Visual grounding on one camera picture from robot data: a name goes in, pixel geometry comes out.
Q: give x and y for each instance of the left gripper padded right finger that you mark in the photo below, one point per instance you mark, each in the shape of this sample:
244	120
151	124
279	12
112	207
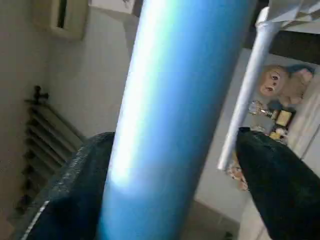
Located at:
285	190

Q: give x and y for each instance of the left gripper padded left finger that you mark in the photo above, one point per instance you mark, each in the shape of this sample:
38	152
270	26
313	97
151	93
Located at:
65	195

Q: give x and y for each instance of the white plastic table leg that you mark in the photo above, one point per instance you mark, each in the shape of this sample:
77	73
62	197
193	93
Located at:
175	110
250	85

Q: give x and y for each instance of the white plastic table top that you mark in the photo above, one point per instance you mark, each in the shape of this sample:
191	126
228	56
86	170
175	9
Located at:
295	12

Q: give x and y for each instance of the black slatted rack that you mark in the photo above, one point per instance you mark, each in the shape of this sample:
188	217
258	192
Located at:
40	150

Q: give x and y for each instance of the small glass trophy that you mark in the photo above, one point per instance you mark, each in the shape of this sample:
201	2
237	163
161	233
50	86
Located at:
277	132

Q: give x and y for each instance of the white glass-door cabinet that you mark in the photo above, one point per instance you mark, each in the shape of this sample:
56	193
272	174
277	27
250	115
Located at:
305	125

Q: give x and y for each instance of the tall glass trophy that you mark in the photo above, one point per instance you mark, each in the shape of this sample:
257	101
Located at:
272	114

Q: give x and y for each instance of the brown plush bunny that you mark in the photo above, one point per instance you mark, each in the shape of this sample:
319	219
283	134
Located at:
282	82

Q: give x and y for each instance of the beige wall air conditioner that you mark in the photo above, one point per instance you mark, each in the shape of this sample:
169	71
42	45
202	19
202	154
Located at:
60	17

